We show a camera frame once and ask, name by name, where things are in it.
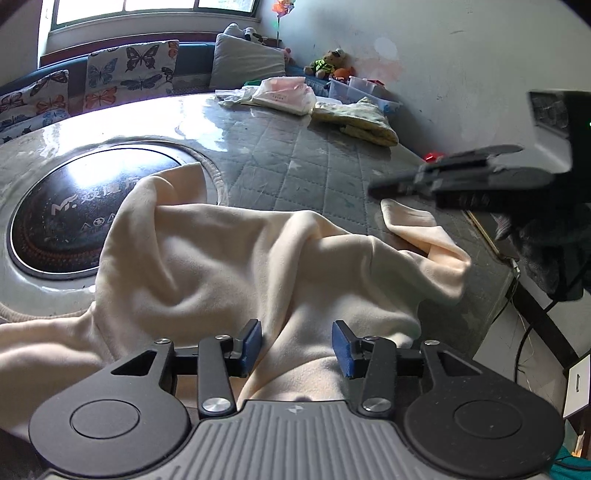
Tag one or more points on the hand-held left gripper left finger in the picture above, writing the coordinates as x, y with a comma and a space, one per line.
253, 347

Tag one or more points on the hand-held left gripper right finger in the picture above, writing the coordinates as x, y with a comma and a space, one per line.
342, 351

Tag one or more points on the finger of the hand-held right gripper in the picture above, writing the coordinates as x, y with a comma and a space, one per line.
480, 153
466, 184

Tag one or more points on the cream sweatshirt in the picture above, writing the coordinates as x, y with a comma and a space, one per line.
221, 267

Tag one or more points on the small red object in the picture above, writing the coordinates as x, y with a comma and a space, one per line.
434, 157

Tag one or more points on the yellow green folded cloth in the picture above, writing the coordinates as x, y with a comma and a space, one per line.
355, 120

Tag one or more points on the clear plastic storage box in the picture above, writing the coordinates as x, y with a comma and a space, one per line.
364, 90

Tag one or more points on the orange plush toy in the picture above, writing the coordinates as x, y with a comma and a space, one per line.
344, 73

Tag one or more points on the grey quilted table cover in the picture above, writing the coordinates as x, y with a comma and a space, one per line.
304, 157

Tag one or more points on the teddy bear with green vest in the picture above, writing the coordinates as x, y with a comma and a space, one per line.
328, 62

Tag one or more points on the pink white garment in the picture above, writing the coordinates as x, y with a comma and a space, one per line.
286, 94

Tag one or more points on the black round glass hotplate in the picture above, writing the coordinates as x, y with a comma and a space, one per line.
69, 212

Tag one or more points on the orange artificial flower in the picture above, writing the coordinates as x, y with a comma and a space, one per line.
282, 6

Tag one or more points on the clear plastic bag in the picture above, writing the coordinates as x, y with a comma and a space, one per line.
233, 96

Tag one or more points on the grey pillow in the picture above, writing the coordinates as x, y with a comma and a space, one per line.
247, 62

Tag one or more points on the teal cloth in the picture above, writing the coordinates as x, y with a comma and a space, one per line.
572, 464

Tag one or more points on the black white plush toy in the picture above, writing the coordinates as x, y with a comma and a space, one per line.
253, 34

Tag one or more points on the blue sofa bench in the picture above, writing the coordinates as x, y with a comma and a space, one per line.
194, 64

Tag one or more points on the large butterfly print cushion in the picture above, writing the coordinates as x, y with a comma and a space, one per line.
134, 69

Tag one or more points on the small butterfly print cushion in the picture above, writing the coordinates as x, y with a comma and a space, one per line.
37, 99

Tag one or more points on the window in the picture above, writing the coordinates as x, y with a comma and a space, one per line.
138, 11

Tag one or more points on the black table frame bar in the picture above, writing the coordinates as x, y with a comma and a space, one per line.
549, 323

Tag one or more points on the white wall box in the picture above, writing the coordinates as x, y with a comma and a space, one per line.
578, 385

